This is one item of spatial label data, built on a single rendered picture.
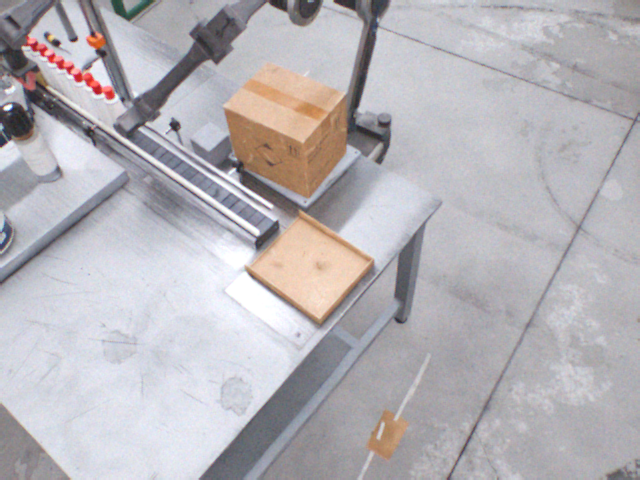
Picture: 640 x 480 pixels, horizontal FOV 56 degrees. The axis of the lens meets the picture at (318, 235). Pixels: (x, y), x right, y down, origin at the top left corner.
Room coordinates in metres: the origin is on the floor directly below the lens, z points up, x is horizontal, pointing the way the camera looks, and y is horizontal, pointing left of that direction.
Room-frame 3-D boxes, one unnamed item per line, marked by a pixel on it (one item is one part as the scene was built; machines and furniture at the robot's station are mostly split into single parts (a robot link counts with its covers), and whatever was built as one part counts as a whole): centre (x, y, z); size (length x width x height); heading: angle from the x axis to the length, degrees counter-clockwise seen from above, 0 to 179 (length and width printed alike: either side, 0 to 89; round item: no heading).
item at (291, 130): (1.40, 0.07, 0.99); 0.30 x 0.24 x 0.27; 53
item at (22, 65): (1.47, 0.83, 1.30); 0.10 x 0.07 x 0.07; 48
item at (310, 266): (0.97, 0.04, 0.85); 0.30 x 0.26 x 0.04; 46
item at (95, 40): (1.66, 0.69, 1.05); 0.10 x 0.04 x 0.33; 136
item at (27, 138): (1.40, 0.89, 1.03); 0.09 x 0.09 x 0.30
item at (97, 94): (1.59, 0.69, 0.98); 0.05 x 0.05 x 0.20
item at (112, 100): (1.56, 0.65, 0.98); 0.05 x 0.05 x 0.20
